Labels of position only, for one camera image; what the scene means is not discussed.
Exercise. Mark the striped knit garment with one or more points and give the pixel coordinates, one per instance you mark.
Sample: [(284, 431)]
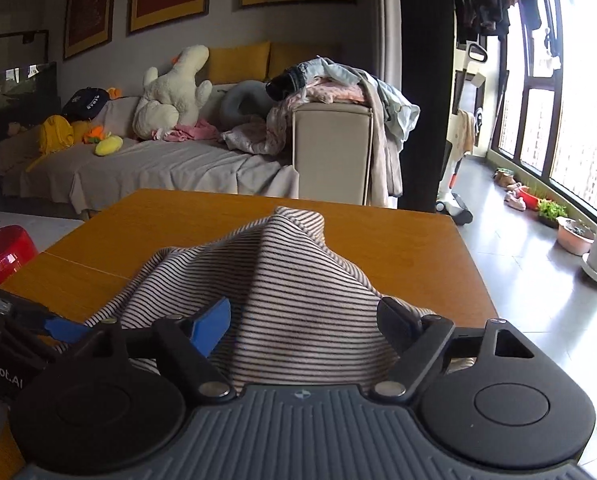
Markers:
[(301, 313)]

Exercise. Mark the green plant tray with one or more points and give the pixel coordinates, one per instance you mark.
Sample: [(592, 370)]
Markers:
[(548, 212)]

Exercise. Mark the black cap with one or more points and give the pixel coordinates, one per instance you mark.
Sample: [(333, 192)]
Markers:
[(85, 105)]

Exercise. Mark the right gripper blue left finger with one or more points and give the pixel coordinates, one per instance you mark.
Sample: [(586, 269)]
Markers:
[(183, 347)]

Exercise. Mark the pink basin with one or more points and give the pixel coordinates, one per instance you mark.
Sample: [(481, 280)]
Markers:
[(574, 236)]

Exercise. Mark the red stool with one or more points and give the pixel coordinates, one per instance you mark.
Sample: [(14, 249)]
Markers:
[(16, 249)]

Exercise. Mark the red bowl on floor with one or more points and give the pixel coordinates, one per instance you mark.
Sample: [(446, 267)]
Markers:
[(530, 200)]

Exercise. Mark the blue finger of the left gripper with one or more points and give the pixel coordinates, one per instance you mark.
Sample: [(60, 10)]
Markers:
[(64, 330)]

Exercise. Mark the beige sofa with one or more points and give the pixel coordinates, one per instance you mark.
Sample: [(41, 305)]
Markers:
[(242, 161)]

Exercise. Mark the orange plush toy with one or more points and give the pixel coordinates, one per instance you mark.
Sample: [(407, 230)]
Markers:
[(95, 135)]

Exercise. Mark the pile of clothes on armrest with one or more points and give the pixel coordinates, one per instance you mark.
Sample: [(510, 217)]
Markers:
[(334, 88)]

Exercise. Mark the yellow plush toy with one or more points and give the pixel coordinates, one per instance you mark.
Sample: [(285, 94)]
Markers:
[(56, 135)]

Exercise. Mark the grey neck pillow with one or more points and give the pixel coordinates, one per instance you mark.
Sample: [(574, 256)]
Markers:
[(244, 102)]

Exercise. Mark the pink garment on sofa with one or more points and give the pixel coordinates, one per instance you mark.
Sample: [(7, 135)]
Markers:
[(200, 131)]

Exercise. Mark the white upright vacuum cleaner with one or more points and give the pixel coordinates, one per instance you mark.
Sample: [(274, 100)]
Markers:
[(460, 141)]

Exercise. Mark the small yellow-green plush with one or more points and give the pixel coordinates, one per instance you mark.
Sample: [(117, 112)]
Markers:
[(108, 146)]

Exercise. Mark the framed red picture left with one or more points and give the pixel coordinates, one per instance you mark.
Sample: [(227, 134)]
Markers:
[(88, 24)]

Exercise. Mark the yellow cushion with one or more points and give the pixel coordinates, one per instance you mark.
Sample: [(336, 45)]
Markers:
[(283, 55), (236, 64)]

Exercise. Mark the white plush duck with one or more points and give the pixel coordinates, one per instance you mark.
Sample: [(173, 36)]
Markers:
[(175, 98)]

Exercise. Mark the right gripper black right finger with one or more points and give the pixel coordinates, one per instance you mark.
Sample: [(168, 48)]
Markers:
[(418, 342)]

